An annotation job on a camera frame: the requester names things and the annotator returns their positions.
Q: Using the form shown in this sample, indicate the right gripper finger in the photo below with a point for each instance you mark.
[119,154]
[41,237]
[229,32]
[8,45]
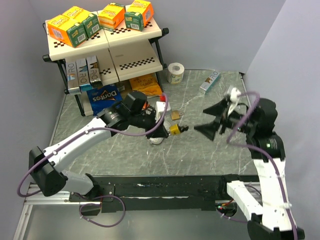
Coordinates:
[209,130]
[218,109]

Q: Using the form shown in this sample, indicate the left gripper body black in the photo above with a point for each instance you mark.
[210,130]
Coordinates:
[142,120]

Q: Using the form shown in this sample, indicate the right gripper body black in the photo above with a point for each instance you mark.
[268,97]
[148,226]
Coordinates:
[233,119]

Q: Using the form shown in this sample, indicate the yellow padlock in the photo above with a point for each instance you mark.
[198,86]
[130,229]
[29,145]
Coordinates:
[177,129]

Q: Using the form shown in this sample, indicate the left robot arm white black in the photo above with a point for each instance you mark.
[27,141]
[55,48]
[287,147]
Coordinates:
[48,167]

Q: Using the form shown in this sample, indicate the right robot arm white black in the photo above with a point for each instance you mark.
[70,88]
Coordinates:
[271,217]

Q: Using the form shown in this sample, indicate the silver glitter sponge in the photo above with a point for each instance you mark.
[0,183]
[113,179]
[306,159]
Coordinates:
[158,140]

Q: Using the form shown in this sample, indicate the teal RO box on table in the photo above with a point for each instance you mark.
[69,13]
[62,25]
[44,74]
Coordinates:
[209,82]

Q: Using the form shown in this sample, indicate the large brass padlock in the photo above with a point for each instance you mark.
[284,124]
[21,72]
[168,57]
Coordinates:
[176,115]

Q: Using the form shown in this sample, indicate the yellow honey dijon chip bag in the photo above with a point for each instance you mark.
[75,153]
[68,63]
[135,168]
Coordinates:
[146,84]

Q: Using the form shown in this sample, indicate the brown chip bag middle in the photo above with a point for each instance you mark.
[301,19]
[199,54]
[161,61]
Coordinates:
[124,87]

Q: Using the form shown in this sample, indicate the blue Doritos chip bag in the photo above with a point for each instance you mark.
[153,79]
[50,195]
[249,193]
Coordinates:
[103,97]

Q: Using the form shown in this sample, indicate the toilet paper roll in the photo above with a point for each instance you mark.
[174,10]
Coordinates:
[175,73]

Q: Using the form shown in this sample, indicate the dark RO box right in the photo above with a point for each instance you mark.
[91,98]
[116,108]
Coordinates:
[94,71]

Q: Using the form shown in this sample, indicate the white two-tier shelf rack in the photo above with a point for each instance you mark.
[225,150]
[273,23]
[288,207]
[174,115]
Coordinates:
[122,54]

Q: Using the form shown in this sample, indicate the blue RO box middle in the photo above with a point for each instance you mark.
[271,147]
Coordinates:
[83,75]

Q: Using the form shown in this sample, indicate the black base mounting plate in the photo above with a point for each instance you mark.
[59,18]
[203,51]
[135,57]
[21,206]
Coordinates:
[161,192]

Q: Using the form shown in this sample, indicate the silver RO box left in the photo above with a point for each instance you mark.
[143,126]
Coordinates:
[72,78]

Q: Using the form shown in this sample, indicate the orange green sponge box right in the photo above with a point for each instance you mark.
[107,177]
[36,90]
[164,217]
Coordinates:
[138,15]

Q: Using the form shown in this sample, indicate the orange sponge box open window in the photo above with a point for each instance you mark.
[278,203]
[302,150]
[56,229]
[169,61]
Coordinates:
[111,15]

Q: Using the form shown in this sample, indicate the yellow green sponge box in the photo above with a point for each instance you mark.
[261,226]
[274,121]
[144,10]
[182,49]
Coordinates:
[89,20]

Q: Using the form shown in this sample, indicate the orange sponge box front left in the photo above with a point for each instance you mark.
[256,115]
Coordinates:
[67,30]

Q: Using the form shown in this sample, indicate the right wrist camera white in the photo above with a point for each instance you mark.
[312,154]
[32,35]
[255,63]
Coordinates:
[233,95]

